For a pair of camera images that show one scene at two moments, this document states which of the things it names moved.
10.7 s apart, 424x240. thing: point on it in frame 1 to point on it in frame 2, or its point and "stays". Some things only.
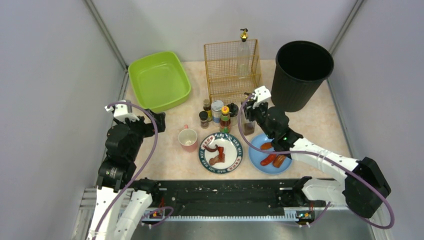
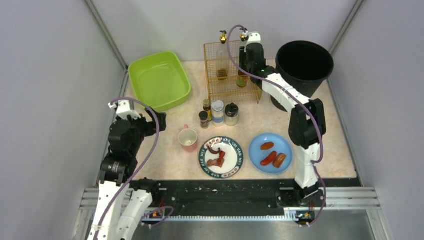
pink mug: [188, 139] stays
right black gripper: [251, 111] to [243, 55]
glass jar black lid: [233, 112] stays
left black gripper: [151, 122] stays
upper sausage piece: [266, 146] stays
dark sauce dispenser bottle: [249, 127] to [222, 58]
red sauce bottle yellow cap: [225, 120] to [242, 79]
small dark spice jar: [203, 117] stays
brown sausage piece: [278, 160] stays
